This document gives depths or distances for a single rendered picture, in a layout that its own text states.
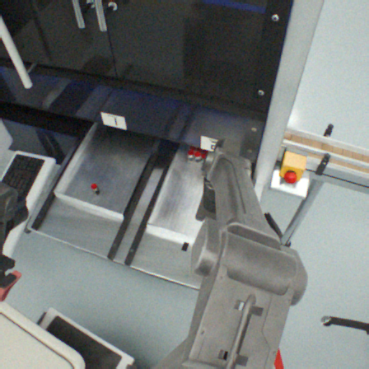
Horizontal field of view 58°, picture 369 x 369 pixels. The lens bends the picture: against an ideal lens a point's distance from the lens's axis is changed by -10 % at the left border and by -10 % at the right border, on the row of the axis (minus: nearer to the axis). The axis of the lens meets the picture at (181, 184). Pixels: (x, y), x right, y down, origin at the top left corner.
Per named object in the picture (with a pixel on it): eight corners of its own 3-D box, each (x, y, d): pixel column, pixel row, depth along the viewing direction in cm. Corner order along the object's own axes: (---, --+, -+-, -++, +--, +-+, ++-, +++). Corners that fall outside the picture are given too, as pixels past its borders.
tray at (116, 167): (98, 123, 136) (96, 116, 133) (161, 137, 131) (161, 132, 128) (56, 196, 120) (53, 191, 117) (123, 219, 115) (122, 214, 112)
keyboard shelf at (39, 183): (2, 150, 144) (0, 146, 142) (57, 161, 140) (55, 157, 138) (-52, 244, 122) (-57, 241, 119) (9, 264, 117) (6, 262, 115)
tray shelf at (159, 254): (88, 123, 139) (87, 120, 137) (267, 169, 126) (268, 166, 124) (28, 229, 115) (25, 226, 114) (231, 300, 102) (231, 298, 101)
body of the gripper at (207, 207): (233, 190, 87) (236, 174, 81) (221, 228, 82) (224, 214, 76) (207, 183, 88) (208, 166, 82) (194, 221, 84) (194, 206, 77)
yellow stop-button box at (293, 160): (282, 159, 116) (286, 145, 110) (302, 165, 115) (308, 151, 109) (277, 177, 112) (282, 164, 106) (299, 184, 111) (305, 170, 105)
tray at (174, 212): (182, 143, 130) (181, 137, 127) (254, 162, 125) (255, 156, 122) (147, 228, 113) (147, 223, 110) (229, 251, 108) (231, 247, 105)
